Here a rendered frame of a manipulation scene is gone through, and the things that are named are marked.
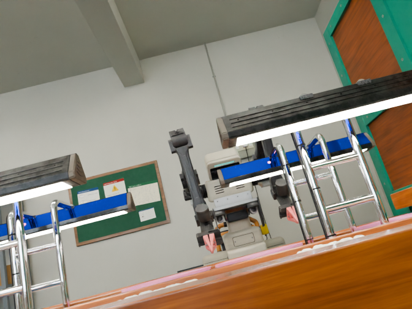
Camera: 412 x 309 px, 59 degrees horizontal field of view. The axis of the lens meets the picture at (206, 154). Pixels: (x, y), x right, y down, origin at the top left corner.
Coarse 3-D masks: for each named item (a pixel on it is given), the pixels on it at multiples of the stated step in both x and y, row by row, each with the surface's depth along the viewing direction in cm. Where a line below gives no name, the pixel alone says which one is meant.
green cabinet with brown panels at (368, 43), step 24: (360, 0) 157; (384, 0) 140; (408, 0) 127; (336, 24) 182; (360, 24) 162; (384, 24) 143; (408, 24) 130; (336, 48) 190; (360, 48) 167; (384, 48) 149; (408, 48) 134; (360, 72) 173; (384, 72) 153; (360, 120) 182; (384, 120) 162; (408, 120) 145; (384, 144) 167; (408, 144) 149; (384, 168) 172; (408, 168) 153; (384, 192) 176
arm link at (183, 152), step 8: (192, 144) 174; (176, 152) 174; (184, 152) 172; (184, 160) 171; (184, 168) 170; (192, 168) 170; (192, 176) 169; (192, 184) 168; (192, 192) 167; (200, 192) 168; (200, 200) 166; (208, 208) 165
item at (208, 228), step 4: (208, 224) 157; (204, 228) 155; (208, 228) 154; (212, 228) 155; (200, 232) 152; (208, 232) 152; (216, 232) 151; (220, 232) 152; (196, 236) 151; (216, 236) 153; (220, 236) 153; (200, 240) 153; (200, 244) 153; (204, 244) 153
